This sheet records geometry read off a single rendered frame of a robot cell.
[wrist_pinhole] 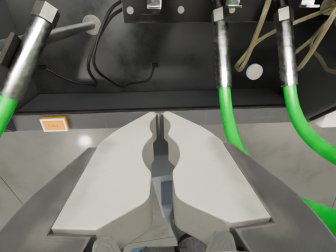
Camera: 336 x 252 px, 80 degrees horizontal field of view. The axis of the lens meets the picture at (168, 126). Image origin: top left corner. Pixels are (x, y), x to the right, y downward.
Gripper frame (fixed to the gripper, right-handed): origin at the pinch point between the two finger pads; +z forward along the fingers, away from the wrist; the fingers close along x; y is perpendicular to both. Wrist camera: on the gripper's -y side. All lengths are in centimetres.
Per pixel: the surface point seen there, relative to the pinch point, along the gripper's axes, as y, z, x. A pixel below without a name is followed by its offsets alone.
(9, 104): 1.6, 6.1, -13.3
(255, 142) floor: 92, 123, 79
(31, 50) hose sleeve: -2.5, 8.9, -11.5
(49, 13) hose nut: -5.4, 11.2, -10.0
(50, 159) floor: 100, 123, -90
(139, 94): 13.3, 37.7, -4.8
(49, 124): 14.9, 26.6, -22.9
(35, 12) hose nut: -5.5, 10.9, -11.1
